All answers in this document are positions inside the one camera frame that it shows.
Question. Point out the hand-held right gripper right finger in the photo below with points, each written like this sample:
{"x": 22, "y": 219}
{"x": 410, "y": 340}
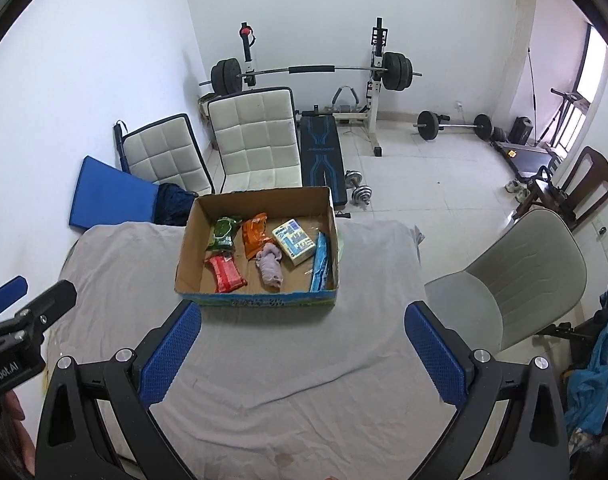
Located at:
{"x": 436, "y": 355}

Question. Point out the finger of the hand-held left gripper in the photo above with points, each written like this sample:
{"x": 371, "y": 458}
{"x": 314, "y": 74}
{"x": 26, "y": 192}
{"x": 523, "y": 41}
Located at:
{"x": 51, "y": 305}
{"x": 6, "y": 294}

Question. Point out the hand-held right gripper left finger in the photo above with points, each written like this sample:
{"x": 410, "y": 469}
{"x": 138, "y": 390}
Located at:
{"x": 171, "y": 355}

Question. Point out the red snack packet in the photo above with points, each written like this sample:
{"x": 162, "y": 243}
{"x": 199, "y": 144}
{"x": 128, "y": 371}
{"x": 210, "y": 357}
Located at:
{"x": 226, "y": 272}

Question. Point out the cardboard box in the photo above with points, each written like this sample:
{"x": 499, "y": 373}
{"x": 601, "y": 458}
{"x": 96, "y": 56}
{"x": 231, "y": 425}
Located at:
{"x": 264, "y": 275}

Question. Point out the small purple cloth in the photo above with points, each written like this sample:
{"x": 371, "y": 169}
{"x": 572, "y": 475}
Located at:
{"x": 270, "y": 267}

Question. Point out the green snack packet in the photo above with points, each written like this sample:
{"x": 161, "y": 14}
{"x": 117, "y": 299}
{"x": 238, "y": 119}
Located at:
{"x": 223, "y": 232}

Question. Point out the orange snack packet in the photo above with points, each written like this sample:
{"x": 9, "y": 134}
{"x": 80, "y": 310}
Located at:
{"x": 253, "y": 235}

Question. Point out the long blue snack packet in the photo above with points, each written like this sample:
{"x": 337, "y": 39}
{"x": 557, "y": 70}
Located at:
{"x": 320, "y": 262}

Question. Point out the white blue tissue pack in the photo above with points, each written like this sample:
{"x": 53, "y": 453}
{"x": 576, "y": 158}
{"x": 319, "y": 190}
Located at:
{"x": 294, "y": 241}

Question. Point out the person's left forearm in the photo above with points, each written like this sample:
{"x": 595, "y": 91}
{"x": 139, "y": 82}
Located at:
{"x": 6, "y": 430}

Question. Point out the grey table blanket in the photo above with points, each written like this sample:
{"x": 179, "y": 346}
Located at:
{"x": 294, "y": 360}

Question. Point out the blue folded mat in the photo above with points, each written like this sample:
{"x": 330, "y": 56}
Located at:
{"x": 111, "y": 195}

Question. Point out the grey plastic chair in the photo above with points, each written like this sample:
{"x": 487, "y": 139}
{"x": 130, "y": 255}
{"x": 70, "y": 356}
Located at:
{"x": 529, "y": 270}

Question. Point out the dark blue bag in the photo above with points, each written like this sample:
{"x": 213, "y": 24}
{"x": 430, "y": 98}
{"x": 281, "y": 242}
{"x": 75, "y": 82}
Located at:
{"x": 173, "y": 205}

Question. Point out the blue clothes pile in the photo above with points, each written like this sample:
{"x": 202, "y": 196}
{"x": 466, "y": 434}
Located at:
{"x": 596, "y": 375}

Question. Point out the chrome dumbbell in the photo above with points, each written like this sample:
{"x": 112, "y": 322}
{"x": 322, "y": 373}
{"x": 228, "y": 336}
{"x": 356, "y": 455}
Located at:
{"x": 361, "y": 196}
{"x": 355, "y": 179}

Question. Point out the pair of white shoes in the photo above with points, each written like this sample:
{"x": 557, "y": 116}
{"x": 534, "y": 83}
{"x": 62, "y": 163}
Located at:
{"x": 516, "y": 187}

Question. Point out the white padded chair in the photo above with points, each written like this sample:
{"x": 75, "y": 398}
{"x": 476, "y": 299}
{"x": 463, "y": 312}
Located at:
{"x": 256, "y": 135}
{"x": 161, "y": 155}

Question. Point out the black treadmill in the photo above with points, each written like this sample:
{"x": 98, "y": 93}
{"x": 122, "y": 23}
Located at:
{"x": 526, "y": 155}

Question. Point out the black blue bench pad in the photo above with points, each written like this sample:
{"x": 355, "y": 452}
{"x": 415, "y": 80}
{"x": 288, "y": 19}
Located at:
{"x": 321, "y": 160}

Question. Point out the small floor barbell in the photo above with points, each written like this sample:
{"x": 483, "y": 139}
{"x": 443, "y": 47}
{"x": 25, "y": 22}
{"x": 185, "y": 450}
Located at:
{"x": 451, "y": 124}

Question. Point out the brown wooden chair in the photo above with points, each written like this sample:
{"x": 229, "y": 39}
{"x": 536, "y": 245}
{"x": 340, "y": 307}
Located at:
{"x": 591, "y": 180}

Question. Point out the black speaker box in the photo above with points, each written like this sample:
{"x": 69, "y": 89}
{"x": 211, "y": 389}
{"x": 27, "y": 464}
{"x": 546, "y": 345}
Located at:
{"x": 521, "y": 131}

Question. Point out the white weight bench rack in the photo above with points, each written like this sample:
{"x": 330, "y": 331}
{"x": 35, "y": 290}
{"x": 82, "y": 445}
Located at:
{"x": 376, "y": 100}

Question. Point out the black folding stand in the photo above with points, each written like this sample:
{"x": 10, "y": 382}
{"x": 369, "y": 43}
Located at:
{"x": 559, "y": 115}

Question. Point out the thin upright pole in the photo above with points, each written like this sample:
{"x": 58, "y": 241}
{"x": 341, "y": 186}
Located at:
{"x": 532, "y": 85}

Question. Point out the barbell with black plates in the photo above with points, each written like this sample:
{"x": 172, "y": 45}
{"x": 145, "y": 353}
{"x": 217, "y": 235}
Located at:
{"x": 309, "y": 69}

